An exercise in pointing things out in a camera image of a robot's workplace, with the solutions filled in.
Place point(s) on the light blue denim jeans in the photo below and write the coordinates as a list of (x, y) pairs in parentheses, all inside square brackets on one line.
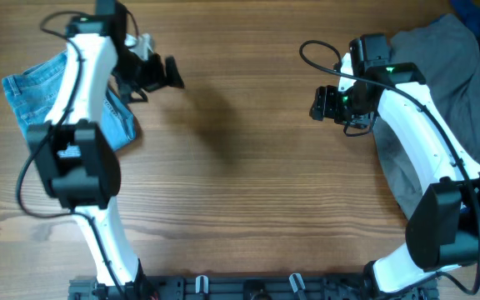
[(31, 96)]

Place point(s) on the grey garment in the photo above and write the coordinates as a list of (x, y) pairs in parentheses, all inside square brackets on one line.
[(448, 55)]

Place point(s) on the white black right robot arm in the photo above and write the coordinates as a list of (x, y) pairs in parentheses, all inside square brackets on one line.
[(443, 233)]

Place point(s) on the dark blue garment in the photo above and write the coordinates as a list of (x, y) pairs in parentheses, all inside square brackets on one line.
[(469, 12)]

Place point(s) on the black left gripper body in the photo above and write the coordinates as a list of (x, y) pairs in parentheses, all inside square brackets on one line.
[(157, 72)]

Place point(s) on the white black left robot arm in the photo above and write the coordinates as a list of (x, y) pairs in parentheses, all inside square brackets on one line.
[(74, 161)]

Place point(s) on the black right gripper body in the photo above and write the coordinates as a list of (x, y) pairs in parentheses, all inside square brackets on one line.
[(323, 104)]

